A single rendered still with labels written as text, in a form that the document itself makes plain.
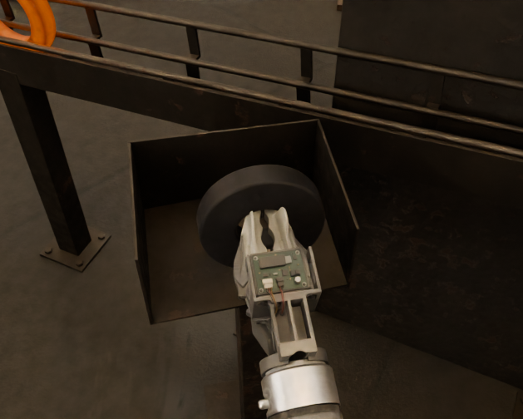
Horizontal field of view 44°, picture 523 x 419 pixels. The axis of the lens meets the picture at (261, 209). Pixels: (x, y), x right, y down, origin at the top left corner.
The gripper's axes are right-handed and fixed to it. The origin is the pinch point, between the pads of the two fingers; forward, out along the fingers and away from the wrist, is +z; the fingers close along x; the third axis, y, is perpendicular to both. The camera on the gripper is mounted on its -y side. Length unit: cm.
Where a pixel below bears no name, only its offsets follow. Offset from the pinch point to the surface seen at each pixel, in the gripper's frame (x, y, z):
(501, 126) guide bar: -37.3, -5.8, 11.1
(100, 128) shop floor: 31, -97, 84
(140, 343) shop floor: 22, -77, 9
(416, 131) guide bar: -24.8, -6.2, 12.2
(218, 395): 7, -72, -6
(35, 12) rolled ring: 30, -16, 52
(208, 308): 7.6, -11.4, -7.4
